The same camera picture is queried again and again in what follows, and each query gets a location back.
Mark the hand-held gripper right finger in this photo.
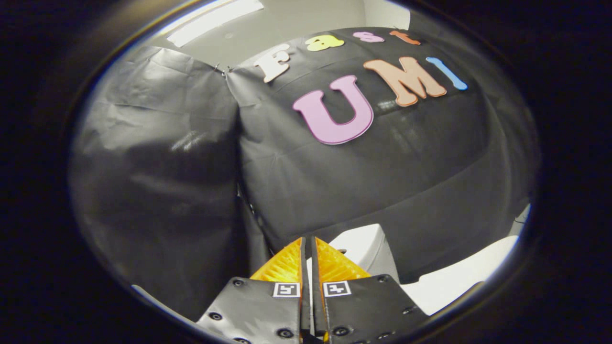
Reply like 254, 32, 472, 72
311, 236, 430, 344

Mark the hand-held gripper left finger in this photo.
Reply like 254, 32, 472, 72
196, 237, 311, 344

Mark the white toilet lid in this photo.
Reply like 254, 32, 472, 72
305, 256, 316, 335

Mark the white ceramic toilet with tank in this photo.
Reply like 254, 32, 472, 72
328, 223, 401, 283

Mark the black backdrop cloth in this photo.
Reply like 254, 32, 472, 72
69, 26, 539, 322

